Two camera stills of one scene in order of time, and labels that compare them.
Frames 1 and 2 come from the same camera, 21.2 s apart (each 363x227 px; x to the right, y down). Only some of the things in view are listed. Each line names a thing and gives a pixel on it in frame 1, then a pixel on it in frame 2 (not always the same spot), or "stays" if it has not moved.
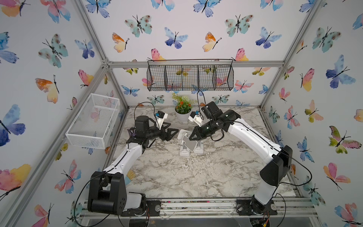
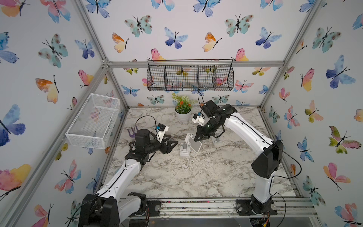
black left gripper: (167, 137) → (167, 149)
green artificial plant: (185, 104) stays
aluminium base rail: (214, 208) stays
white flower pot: (182, 117) stays
